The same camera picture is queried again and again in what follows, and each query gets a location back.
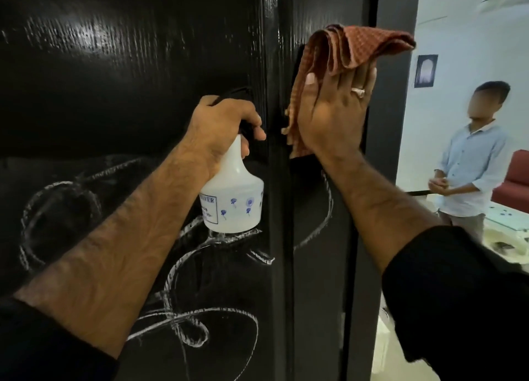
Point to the black wooden door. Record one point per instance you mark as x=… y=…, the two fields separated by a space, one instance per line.
x=124 y=83

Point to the black sleeve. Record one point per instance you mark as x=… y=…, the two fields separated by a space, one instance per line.
x=454 y=302
x=49 y=343

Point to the red sofa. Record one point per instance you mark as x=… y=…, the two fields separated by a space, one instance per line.
x=516 y=186

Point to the person's right forearm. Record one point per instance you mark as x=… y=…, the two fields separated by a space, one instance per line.
x=372 y=211

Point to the white spray bottle black trigger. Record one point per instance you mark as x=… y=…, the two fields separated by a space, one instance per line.
x=235 y=215

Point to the person's right hand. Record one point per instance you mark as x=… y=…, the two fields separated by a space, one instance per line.
x=334 y=120

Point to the black left sleeve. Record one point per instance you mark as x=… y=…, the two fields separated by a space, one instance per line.
x=49 y=343

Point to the person's left hand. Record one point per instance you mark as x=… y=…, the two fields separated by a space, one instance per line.
x=219 y=124

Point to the orange checked cloth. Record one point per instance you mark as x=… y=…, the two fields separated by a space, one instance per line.
x=351 y=41

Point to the person's left forearm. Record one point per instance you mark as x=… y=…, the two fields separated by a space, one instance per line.
x=115 y=244

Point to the small framed wall picture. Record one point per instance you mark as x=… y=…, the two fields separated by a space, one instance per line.
x=426 y=70

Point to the black right sleeve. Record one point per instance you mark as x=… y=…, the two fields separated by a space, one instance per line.
x=454 y=302

